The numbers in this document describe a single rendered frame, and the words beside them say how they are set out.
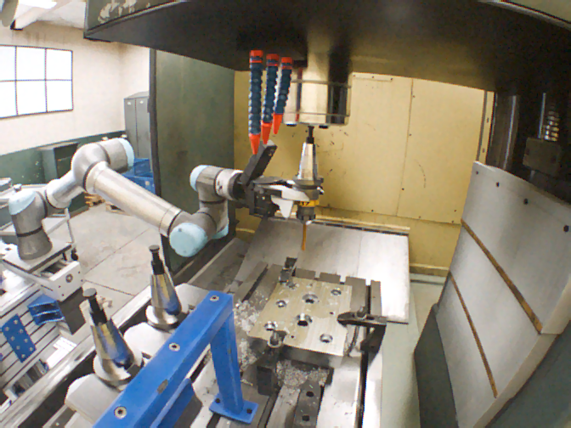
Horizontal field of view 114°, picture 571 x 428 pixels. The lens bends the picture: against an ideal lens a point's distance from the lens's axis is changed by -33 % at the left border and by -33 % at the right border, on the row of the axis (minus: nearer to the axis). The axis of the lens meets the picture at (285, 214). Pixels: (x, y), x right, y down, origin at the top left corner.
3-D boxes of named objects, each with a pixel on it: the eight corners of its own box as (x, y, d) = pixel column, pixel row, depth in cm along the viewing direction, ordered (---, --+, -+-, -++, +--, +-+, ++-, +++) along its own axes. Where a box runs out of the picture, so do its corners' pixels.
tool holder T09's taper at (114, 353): (117, 380, 24) (97, 338, 22) (93, 363, 25) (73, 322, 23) (141, 356, 28) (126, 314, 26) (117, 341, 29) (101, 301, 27)
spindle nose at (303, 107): (340, 127, 42) (344, 51, 37) (250, 122, 47) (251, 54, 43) (355, 126, 56) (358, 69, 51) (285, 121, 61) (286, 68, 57)
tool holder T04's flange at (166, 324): (172, 342, 34) (168, 329, 33) (142, 326, 36) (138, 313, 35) (198, 317, 39) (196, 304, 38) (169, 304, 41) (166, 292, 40)
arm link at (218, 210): (191, 243, 72) (187, 204, 68) (208, 227, 82) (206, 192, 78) (218, 247, 71) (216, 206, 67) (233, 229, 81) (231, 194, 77)
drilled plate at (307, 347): (248, 348, 65) (247, 335, 63) (280, 286, 91) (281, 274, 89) (339, 368, 59) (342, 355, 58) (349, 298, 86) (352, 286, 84)
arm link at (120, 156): (25, 196, 80) (98, 136, 66) (53, 186, 94) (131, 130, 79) (36, 223, 83) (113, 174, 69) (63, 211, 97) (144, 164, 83)
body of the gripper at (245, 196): (288, 211, 66) (249, 202, 72) (289, 176, 63) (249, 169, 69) (268, 221, 60) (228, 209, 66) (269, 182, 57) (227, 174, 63)
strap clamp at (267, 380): (257, 393, 56) (256, 352, 51) (274, 354, 68) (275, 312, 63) (271, 397, 55) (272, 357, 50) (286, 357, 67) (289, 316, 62)
